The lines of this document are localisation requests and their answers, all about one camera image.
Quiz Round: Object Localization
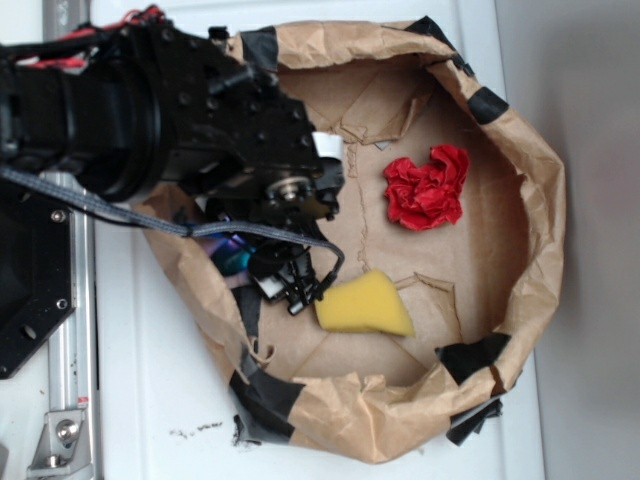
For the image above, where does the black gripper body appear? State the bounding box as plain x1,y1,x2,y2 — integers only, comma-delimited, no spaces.
164,27,345,239

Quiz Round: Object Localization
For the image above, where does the brown paper bag tray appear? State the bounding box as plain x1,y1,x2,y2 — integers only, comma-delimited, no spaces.
147,19,566,464

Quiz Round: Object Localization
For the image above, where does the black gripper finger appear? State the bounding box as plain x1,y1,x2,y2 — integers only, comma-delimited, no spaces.
248,247,324,315
312,131,344,163

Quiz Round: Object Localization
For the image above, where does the aluminium rail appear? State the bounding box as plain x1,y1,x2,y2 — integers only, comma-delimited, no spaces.
41,0,101,480

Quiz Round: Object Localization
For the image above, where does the dark green plastic pickle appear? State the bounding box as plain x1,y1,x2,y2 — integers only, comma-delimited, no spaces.
210,235,252,277

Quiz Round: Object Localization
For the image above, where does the grey braided cable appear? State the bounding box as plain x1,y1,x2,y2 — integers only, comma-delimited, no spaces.
0,167,346,296

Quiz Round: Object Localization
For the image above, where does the metal corner bracket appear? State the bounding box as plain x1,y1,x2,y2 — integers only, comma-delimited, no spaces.
26,409,94,479

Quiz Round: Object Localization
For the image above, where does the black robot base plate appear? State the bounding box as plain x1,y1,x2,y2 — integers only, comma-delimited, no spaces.
1,181,75,380

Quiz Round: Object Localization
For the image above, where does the crumpled red paper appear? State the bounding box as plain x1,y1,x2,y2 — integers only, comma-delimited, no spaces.
383,144,470,231

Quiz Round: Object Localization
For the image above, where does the yellow sponge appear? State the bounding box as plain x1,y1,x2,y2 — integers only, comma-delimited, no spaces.
314,269,415,337

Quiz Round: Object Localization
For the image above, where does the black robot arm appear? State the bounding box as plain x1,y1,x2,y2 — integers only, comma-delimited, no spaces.
1,6,344,314

